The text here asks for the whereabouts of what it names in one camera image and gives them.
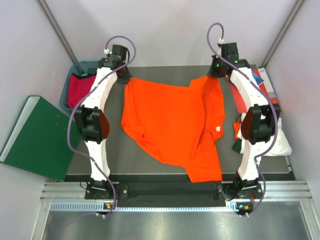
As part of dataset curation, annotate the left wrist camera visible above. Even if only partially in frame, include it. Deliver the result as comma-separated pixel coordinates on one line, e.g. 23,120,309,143
103,44,130,61

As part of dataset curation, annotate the orange t-shirt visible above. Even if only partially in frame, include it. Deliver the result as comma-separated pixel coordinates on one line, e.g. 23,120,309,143
121,76,225,183

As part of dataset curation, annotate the blue orange book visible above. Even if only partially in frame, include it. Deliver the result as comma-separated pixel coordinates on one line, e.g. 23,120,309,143
252,72,264,86

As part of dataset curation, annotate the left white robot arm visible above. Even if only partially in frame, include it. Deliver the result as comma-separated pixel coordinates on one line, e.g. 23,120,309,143
74,56,130,200

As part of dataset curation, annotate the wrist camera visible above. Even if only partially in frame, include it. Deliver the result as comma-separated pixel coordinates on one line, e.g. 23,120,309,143
219,42,239,63
103,44,130,61

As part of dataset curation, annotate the red folder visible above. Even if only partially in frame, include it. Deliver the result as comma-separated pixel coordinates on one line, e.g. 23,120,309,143
230,68,280,114

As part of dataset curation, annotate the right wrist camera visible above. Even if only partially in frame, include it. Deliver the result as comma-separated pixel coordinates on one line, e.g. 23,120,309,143
219,42,239,63

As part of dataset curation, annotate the teal plastic bin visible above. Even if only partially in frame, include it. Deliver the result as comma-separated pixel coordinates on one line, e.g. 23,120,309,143
60,60,99,114

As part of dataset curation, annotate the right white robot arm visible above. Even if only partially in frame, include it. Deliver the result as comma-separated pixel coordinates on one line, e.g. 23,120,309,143
208,54,280,201

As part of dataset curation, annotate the small orange cloth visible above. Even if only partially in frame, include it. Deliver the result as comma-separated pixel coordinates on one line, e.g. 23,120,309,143
233,118,242,140

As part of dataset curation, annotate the dark green cloth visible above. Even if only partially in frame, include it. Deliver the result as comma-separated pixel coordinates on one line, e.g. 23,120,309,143
232,139,242,154

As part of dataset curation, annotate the white t-shirt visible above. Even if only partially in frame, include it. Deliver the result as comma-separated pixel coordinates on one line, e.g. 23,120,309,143
239,117,292,157

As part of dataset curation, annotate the green ring binder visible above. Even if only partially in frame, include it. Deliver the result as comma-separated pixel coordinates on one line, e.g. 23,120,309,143
0,95,81,181

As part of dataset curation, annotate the aluminium rail frame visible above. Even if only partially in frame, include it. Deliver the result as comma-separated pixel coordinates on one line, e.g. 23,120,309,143
31,180,320,240

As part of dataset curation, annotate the magenta t-shirt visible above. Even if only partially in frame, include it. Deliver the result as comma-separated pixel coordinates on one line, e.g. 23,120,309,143
67,73,96,109

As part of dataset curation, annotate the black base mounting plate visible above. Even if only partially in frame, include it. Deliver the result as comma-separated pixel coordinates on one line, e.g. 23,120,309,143
85,182,263,201

